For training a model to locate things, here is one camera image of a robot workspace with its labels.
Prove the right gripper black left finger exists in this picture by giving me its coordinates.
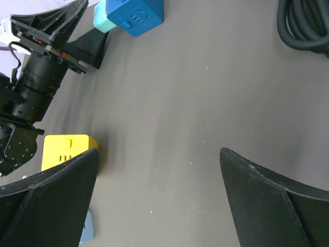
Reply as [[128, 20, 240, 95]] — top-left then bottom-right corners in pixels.
[[1, 148, 100, 246]]

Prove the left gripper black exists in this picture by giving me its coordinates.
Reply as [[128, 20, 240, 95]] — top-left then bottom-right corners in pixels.
[[9, 0, 108, 122]]

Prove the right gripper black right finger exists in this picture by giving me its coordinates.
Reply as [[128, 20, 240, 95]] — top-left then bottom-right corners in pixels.
[[220, 148, 328, 246]]

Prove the light blue plug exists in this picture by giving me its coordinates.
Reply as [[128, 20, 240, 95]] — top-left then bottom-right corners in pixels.
[[79, 210, 95, 244]]

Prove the yellow cube plug adapter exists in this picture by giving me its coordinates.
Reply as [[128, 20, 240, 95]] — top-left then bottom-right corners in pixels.
[[41, 134, 99, 171]]

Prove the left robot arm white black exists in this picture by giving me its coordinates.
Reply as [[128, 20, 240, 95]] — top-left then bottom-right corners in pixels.
[[1, 1, 107, 176]]

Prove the teal plug on blue cube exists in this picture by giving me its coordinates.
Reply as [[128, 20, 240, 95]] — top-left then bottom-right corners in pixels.
[[93, 0, 117, 33]]

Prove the blue cube socket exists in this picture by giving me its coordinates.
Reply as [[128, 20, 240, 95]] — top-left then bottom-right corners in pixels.
[[105, 0, 164, 37]]

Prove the black coiled power cord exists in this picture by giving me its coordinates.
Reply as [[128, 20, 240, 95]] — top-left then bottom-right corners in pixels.
[[276, 0, 329, 60]]

